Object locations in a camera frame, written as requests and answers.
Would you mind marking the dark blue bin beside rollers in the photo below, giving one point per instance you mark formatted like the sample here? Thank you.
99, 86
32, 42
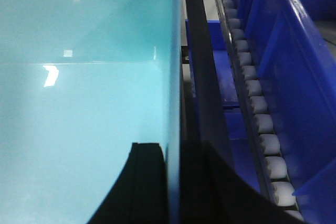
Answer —
292, 47

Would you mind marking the light blue bin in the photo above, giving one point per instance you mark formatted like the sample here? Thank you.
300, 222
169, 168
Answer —
81, 81

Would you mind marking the grey metal divider rail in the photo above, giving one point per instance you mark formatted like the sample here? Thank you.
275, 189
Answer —
210, 111

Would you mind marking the white roller track right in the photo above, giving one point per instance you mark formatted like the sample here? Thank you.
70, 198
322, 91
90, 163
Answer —
252, 90

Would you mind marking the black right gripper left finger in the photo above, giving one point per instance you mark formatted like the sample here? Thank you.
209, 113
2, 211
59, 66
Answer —
139, 195

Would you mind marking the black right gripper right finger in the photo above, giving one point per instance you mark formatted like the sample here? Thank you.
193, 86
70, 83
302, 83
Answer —
211, 192

